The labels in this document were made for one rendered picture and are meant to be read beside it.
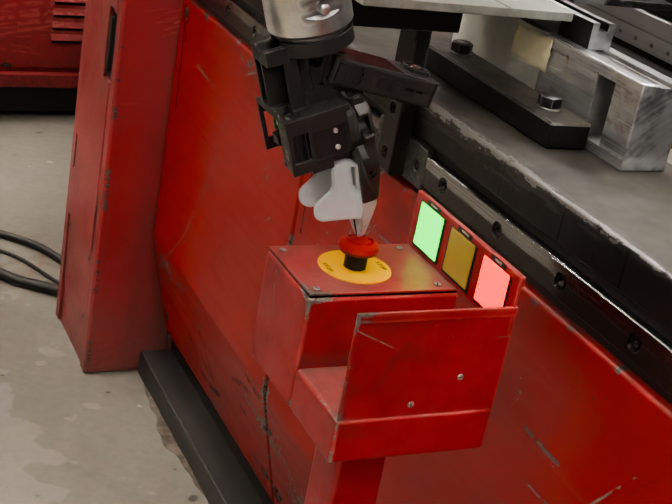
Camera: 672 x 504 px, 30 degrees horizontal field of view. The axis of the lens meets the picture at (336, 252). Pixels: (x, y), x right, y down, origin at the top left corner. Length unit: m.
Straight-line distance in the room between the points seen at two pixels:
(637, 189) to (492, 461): 0.32
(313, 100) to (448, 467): 0.51
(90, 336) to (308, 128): 1.44
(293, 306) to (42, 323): 1.56
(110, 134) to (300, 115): 1.24
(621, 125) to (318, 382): 0.44
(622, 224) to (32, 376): 1.53
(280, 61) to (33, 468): 1.30
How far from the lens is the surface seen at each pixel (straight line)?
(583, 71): 1.41
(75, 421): 2.36
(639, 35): 1.75
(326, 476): 1.25
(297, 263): 1.19
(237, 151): 1.98
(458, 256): 1.19
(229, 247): 2.02
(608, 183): 1.30
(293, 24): 1.05
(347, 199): 1.14
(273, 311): 1.21
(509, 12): 1.40
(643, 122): 1.34
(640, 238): 1.17
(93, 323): 2.46
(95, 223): 2.39
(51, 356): 2.56
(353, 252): 1.18
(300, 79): 1.08
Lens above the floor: 1.26
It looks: 23 degrees down
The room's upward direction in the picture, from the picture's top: 11 degrees clockwise
